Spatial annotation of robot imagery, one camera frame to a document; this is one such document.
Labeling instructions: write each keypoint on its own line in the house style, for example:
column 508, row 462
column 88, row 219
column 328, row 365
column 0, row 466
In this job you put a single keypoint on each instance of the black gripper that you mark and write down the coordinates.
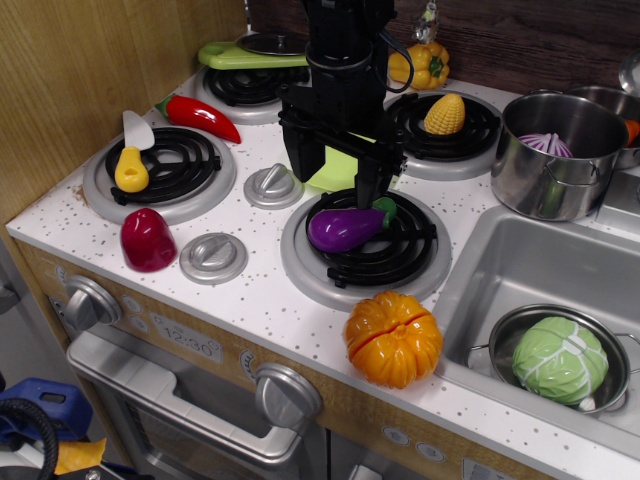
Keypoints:
column 342, row 107

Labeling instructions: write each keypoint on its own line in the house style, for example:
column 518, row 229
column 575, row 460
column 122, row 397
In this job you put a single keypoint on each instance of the purple toy eggplant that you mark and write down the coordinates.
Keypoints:
column 340, row 230

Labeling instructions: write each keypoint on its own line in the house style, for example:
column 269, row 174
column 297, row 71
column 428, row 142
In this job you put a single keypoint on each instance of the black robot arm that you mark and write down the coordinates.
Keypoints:
column 348, row 27

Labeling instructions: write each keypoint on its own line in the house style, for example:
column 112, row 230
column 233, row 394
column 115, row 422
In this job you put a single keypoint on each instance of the light green plate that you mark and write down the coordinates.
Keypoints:
column 338, row 172

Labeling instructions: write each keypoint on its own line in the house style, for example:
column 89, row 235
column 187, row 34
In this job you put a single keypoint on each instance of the upper silver stovetop knob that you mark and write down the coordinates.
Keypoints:
column 273, row 188

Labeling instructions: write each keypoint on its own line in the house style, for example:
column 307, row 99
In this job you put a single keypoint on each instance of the silver stovetop knob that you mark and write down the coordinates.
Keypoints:
column 213, row 259
column 273, row 188

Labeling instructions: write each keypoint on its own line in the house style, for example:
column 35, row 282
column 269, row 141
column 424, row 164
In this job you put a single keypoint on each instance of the back left stove burner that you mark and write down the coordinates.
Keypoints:
column 247, row 96

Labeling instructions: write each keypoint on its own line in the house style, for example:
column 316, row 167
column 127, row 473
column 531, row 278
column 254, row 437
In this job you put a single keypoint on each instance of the stove burner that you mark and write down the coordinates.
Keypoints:
column 190, row 172
column 412, row 255
column 247, row 96
column 465, row 154

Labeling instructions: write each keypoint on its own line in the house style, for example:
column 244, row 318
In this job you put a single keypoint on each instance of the yellow toy corn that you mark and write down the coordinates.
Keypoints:
column 447, row 115

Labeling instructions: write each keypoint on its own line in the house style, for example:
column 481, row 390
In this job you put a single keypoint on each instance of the front right stove burner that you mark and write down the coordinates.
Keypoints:
column 412, row 255

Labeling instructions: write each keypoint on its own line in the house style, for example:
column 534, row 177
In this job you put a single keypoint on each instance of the back right stove burner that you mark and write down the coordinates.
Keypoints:
column 465, row 154

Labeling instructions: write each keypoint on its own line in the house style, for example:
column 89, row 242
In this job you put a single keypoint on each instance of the yellow toy bell pepper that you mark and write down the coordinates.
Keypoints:
column 430, row 63

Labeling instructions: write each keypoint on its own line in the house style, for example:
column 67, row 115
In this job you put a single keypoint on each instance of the silver pot lid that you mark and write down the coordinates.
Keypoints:
column 281, row 44

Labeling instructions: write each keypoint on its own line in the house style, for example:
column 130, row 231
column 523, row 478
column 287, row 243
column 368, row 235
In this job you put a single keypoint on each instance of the front left stove burner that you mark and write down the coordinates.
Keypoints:
column 190, row 172

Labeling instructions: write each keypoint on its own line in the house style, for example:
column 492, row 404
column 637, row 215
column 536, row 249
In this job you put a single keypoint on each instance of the lower silver stovetop knob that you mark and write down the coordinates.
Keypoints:
column 213, row 259

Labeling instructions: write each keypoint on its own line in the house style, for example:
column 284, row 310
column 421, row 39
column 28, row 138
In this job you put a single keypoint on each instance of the green cutting board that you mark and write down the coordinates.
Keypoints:
column 229, row 56

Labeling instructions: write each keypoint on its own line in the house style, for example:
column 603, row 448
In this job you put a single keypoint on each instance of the clear hanging utensil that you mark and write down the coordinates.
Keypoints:
column 426, row 24

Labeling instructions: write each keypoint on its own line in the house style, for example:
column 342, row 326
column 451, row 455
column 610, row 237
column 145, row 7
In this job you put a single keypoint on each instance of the red toy chili pepper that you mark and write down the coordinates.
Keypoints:
column 193, row 113

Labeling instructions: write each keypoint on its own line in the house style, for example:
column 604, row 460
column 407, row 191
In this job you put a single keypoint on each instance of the orange toy pumpkin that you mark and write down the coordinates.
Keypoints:
column 392, row 339

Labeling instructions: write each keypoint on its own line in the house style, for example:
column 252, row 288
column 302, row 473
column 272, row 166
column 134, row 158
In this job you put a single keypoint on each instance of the steel sink basin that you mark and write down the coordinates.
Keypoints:
column 511, row 262

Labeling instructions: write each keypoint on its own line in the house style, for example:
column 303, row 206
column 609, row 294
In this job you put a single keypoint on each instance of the dark red toy pepper half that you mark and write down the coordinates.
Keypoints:
column 146, row 241

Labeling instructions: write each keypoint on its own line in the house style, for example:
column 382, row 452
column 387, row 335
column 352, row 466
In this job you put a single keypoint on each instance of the purple toy onion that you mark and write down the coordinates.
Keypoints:
column 548, row 143

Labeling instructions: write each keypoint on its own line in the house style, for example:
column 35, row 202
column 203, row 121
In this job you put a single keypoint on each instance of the large steel pot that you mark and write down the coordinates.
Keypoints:
column 545, row 187

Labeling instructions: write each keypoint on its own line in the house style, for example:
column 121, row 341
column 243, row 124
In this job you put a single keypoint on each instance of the oven clock display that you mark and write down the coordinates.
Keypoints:
column 188, row 338

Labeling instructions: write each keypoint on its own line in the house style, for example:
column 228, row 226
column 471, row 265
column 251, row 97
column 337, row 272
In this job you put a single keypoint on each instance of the right oven knob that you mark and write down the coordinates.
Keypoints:
column 285, row 398

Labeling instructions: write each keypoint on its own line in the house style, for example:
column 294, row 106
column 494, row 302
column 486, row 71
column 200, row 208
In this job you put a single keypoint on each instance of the oven knob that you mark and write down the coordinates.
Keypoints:
column 285, row 398
column 89, row 304

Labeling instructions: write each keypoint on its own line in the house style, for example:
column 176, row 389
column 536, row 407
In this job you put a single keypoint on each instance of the left oven knob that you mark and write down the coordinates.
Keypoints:
column 89, row 304

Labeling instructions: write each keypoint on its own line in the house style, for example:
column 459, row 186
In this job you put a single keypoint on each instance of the green toy cabbage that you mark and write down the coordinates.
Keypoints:
column 560, row 360

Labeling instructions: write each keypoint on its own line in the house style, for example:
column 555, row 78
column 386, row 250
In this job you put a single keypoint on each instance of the orange toy carrot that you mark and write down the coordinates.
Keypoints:
column 633, row 129

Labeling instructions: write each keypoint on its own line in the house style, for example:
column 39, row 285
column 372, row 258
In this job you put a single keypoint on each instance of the small steel pan in sink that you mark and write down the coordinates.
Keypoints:
column 616, row 398

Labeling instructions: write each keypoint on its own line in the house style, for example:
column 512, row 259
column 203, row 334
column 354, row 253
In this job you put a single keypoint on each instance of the blue object lower left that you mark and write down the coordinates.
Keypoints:
column 63, row 404

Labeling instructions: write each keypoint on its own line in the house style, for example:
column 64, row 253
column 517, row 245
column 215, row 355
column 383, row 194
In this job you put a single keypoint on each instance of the silver oven door handle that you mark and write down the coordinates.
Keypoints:
column 152, row 386

